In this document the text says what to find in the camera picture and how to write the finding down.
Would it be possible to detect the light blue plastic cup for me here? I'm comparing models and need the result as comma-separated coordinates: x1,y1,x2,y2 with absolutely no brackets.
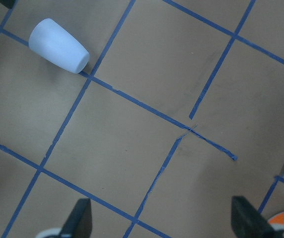
28,18,90,74

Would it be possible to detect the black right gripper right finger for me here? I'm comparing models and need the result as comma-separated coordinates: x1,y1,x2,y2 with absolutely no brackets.
231,196,284,238

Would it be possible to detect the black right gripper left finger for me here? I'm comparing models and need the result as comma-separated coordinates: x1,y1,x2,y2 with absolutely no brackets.
36,198,93,238

